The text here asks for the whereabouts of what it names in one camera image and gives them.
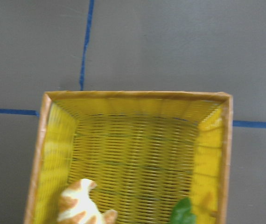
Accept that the yellow plastic basket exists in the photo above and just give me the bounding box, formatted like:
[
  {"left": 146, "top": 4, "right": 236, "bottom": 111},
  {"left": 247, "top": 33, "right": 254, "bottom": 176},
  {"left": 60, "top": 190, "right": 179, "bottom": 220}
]
[{"left": 24, "top": 91, "right": 233, "bottom": 224}]

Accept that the toy croissant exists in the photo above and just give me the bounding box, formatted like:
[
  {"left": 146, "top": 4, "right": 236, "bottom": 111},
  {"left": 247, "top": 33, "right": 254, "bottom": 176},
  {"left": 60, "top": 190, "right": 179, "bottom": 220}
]
[{"left": 57, "top": 178, "right": 118, "bottom": 224}]

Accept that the toy carrot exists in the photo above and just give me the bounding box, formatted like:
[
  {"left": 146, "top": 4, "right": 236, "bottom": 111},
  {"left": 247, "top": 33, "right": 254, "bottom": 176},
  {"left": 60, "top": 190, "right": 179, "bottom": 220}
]
[{"left": 169, "top": 197, "right": 196, "bottom": 224}]

